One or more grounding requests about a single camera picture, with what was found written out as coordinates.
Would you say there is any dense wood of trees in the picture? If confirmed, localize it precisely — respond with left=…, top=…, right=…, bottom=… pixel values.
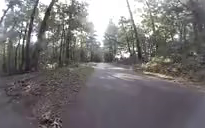
left=102, top=0, right=205, bottom=68

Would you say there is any grey asphalt road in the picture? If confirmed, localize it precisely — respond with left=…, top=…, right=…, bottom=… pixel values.
left=61, top=62, right=205, bottom=128

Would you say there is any overgrown leafy verge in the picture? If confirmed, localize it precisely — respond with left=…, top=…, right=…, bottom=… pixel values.
left=114, top=56, right=205, bottom=93

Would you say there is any wood of tall trees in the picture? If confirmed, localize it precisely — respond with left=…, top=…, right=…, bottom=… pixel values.
left=0, top=0, right=104, bottom=74

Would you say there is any leaf-strewn earth verge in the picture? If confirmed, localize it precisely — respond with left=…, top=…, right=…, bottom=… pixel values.
left=0, top=63, right=96, bottom=128

